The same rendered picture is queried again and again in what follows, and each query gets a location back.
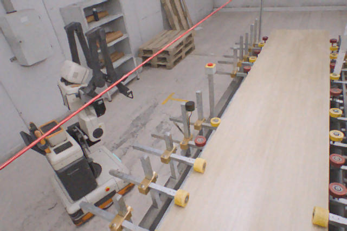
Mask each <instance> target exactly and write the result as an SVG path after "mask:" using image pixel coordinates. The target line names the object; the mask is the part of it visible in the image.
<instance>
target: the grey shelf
mask: <svg viewBox="0 0 347 231"><path fill-rule="evenodd" d="M74 4H77V5H74ZM92 8H96V10H97V12H99V11H104V10H107V11H108V15H106V16H105V17H102V18H99V21H91V22H89V23H87V21H86V18H85V17H86V16H90V15H92V14H93V10H92ZM59 9H60V12H61V15H62V18H63V20H64V23H65V25H67V24H69V23H71V22H74V21H76V22H80V23H81V26H82V29H83V34H84V37H85V40H86V42H87V39H86V36H85V33H86V32H88V31H90V30H91V29H93V28H95V27H101V28H103V29H104V30H105V32H108V31H110V32H112V31H115V32H116V31H118V30H120V31H121V32H122V33H123V37H120V38H118V39H116V40H114V41H112V42H110V43H108V48H109V51H110V54H112V53H114V52H115V51H117V52H118V54H119V53H121V52H123V53H124V56H123V57H120V58H119V59H117V60H116V61H114V62H113V67H114V69H115V72H116V74H117V75H119V74H120V73H121V72H122V73H125V74H126V75H127V74H128V73H129V72H131V71H132V70H134V69H135V68H137V65H136V62H135V59H134V54H133V49H132V45H131V40H130V35H129V32H128V27H127V23H126V18H125V13H124V8H123V4H122V1H121V0H84V1H81V2H77V3H73V4H70V5H65V6H63V7H60V8H59ZM74 35H75V40H76V46H77V49H78V54H79V59H80V63H81V65H82V66H83V67H85V68H87V69H88V70H89V73H88V76H87V79H86V83H87V84H88V83H89V81H90V80H91V78H92V69H90V68H88V67H87V64H86V59H85V56H84V54H83V51H82V48H81V45H80V42H79V40H78V37H77V35H76V33H75V31H74ZM87 45H88V42H87ZM98 55H99V60H100V59H102V58H103V57H102V54H101V50H100V48H98ZM135 76H138V79H137V80H139V79H140V78H139V74H138V70H135V71H134V72H133V73H132V74H130V75H129V76H128V79H127V80H126V81H125V82H122V84H124V85H125V84H126V83H128V82H129V81H130V80H132V79H133V78H134V77H135ZM113 84H114V82H112V83H109V82H105V86H104V87H102V88H100V87H96V90H95V91H96V92H98V93H99V94H101V93H102V92H103V91H105V89H107V88H109V87H110V86H112V85H113ZM117 89H118V88H117V87H116V86H114V87H112V88H111V89H109V91H107V92H106V93H105V94H103V95H102V96H103V97H105V98H108V101H109V102H111V101H112V99H111V95H112V94H113V93H114V92H115V91H116V90H117Z"/></svg>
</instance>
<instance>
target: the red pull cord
mask: <svg viewBox="0 0 347 231"><path fill-rule="evenodd" d="M231 1H232V0H230V1H229V2H231ZM229 2H228V3H229ZM228 3H226V4H228ZM226 4H225V5H226ZM225 5H223V6H222V7H220V8H219V9H218V10H220V9H221V8H223V7H224V6H225ZM218 10H216V11H214V12H213V13H212V14H214V13H215V12H217V11H218ZM212 14H210V15H209V16H211V15H212ZM209 16H208V17H209ZM208 17H206V18H205V19H207V18H208ZM205 19H203V21H205ZM203 21H200V23H202V22H203ZM200 23H198V24H196V25H195V26H194V27H196V26H197V25H199V24H200ZM194 27H192V28H191V29H190V30H188V31H186V32H185V33H184V34H182V35H181V36H180V37H179V38H177V39H176V40H174V41H172V42H171V43H170V44H168V45H167V46H166V47H164V48H163V49H161V50H160V51H158V53H156V54H155V55H154V56H152V57H151V58H149V59H147V60H146V61H144V62H143V63H142V64H141V65H140V66H138V67H137V68H135V69H134V70H132V71H131V72H129V73H128V74H127V75H125V76H124V77H123V78H121V79H120V80H119V81H117V82H116V83H114V84H113V85H112V86H110V87H109V88H107V89H105V91H103V92H102V93H101V94H99V95H98V96H97V97H95V98H93V99H92V100H91V101H89V102H88V103H87V104H86V105H85V106H83V107H81V108H80V109H78V110H77V111H75V112H74V113H73V114H71V115H70V116H69V117H68V118H67V119H65V120H64V121H62V122H60V123H59V124H57V125H56V126H55V127H53V128H52V129H51V130H49V132H47V133H46V134H44V135H43V136H41V137H40V138H39V139H37V140H35V141H34V142H33V143H31V144H30V145H29V146H27V148H25V149H24V150H22V151H21V152H19V153H18V154H16V155H15V156H13V157H12V158H11V159H9V160H8V161H7V162H5V163H4V164H2V166H0V171H1V170H2V169H3V168H5V167H6V166H7V165H9V163H11V162H12V161H13V160H15V159H16V158H17V157H19V156H21V155H22V154H24V153H25V152H26V151H28V150H29V149H30V148H32V147H33V146H34V145H35V144H36V143H38V142H39V141H40V140H42V139H44V138H45V137H46V136H48V135H49V134H51V133H52V132H53V131H54V130H55V129H57V128H58V127H59V126H61V125H62V124H64V123H65V122H67V121H68V120H69V119H71V118H72V117H74V115H76V114H77V113H78V112H80V111H82V110H83V109H84V108H86V107H87V106H88V105H90V104H91V103H92V102H93V101H94V100H97V98H99V97H101V96H102V95H103V94H105V93H106V92H107V91H109V89H111V88H112V87H114V86H115V85H117V84H118V83H120V82H121V81H122V80H124V79H126V77H127V76H129V75H130V74H132V73H133V72H134V71H135V70H137V69H139V68H140V67H141V66H143V65H144V64H145V63H146V62H148V61H150V60H151V59H152V58H154V57H155V56H156V55H158V54H159V53H160V52H162V51H163V50H164V49H166V48H167V47H168V46H170V45H171V44H173V43H174V42H176V41H177V40H179V39H180V38H181V37H182V36H183V35H185V34H186V33H188V32H189V31H191V30H192V29H194Z"/></svg>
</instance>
